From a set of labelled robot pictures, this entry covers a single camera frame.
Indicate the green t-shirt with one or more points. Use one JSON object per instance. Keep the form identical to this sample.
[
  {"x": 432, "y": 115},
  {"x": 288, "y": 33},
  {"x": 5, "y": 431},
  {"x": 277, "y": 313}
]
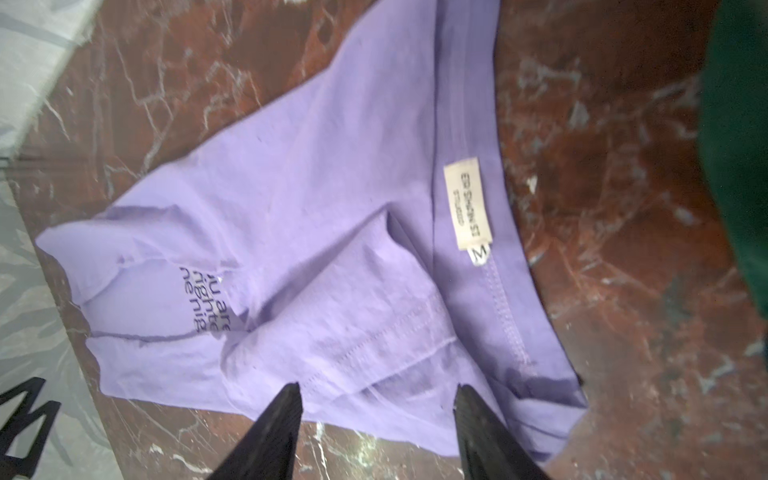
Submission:
[{"x": 732, "y": 139}]

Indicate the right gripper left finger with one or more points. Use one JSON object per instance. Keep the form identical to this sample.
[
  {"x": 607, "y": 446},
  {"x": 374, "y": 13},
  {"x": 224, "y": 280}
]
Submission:
[{"x": 267, "y": 450}]

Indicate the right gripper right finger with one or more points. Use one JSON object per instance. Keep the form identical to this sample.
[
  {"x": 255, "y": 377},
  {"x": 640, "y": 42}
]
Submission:
[{"x": 487, "y": 449}]

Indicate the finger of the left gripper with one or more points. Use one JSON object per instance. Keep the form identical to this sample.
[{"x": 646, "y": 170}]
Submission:
[{"x": 24, "y": 416}]

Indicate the purple t-shirt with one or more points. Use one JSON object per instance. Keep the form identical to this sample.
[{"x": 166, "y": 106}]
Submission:
[{"x": 353, "y": 236}]

